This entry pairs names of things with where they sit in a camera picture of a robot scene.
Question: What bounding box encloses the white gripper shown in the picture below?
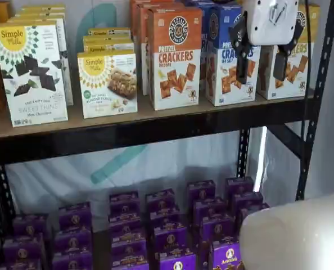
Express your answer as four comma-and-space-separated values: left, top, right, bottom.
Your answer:
228, 0, 308, 85

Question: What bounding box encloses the blue white pretzel cracker box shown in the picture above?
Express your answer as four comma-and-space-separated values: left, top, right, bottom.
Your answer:
205, 5, 263, 107
196, 0, 213, 91

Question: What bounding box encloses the orange white pretzel cracker box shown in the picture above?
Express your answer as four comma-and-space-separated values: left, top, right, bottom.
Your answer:
140, 3, 184, 96
147, 6, 204, 111
129, 0, 184, 51

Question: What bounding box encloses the purple Annie's snack box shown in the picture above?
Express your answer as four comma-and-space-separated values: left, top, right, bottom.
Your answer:
54, 229, 93, 254
3, 236, 44, 262
210, 241, 244, 270
238, 204, 270, 226
193, 198, 227, 219
231, 192, 264, 211
225, 177, 254, 196
110, 222, 145, 242
13, 213, 49, 239
118, 256, 150, 270
154, 226, 188, 254
51, 251, 94, 270
0, 258, 42, 270
145, 188, 175, 210
149, 209, 181, 228
187, 181, 216, 201
159, 252, 197, 270
58, 201, 92, 230
200, 216, 236, 244
109, 206, 142, 224
109, 191, 139, 209
112, 240, 147, 259

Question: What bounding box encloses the black metal shelf rack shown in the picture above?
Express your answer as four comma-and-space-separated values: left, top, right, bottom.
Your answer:
0, 0, 334, 270

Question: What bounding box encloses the Simple Mills almond bar box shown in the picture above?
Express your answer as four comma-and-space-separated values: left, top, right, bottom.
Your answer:
82, 35, 134, 45
88, 27, 132, 37
76, 49, 139, 119
83, 42, 134, 54

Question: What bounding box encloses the Simple Mills Sweet Thins box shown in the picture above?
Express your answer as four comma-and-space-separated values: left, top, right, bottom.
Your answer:
14, 10, 66, 17
0, 18, 74, 128
20, 3, 66, 12
6, 15, 65, 24

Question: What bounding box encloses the white backdrop cloth teal logo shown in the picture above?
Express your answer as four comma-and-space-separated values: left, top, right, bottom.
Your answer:
3, 0, 269, 223

